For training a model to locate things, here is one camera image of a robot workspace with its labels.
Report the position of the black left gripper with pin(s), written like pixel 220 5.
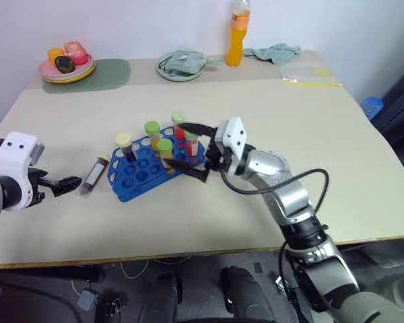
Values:
pixel 37 188

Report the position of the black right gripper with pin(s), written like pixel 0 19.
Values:
pixel 218 158

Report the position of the green-capped red liquid tube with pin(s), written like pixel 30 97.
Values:
pixel 192 149
pixel 179 133

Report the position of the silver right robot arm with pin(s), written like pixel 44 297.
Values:
pixel 289 198

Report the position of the blue test tube rack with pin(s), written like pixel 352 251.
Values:
pixel 134 180

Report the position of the white-labelled dark liquid tube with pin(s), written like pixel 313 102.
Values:
pixel 94 175

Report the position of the green-capped yellow liquid tube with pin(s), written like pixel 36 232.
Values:
pixel 165 149

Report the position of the green-capped orange liquid tube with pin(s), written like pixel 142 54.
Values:
pixel 153 134

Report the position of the yellow-capped dark liquid tube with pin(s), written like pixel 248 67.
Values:
pixel 128 149

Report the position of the green plate with cloth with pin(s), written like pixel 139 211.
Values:
pixel 180 76

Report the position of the green fabric pouch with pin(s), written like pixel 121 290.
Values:
pixel 188 62

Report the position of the orange drink bottle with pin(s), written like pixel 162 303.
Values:
pixel 235 47

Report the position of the stack of coloured plates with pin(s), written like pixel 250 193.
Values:
pixel 84 76

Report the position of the green placemat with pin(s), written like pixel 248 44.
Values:
pixel 111 75

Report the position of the grey power adapter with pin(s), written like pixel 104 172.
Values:
pixel 87 300

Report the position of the pink plate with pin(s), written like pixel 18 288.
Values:
pixel 48 69

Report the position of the light green plate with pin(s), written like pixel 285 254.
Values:
pixel 87 69

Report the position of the dark toy food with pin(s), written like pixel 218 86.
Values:
pixel 64 64

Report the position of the green cloth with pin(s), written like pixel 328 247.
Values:
pixel 279 54

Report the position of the clear plastic zip bag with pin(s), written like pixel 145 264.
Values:
pixel 306 74

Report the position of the orange toy food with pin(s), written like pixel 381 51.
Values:
pixel 55 54

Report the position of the pink toy food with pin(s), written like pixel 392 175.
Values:
pixel 76 52

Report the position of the dark rounded shape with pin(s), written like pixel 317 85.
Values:
pixel 245 296
pixel 165 296

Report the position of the blue bottle cap object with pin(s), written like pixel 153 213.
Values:
pixel 372 107

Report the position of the dark chair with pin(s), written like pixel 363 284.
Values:
pixel 400 111

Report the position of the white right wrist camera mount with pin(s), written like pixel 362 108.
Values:
pixel 231 134

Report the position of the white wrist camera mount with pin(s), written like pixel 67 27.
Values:
pixel 231 134
pixel 11 158

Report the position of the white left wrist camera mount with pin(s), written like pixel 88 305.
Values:
pixel 11 158

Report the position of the black table frame bar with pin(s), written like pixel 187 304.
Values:
pixel 54 273

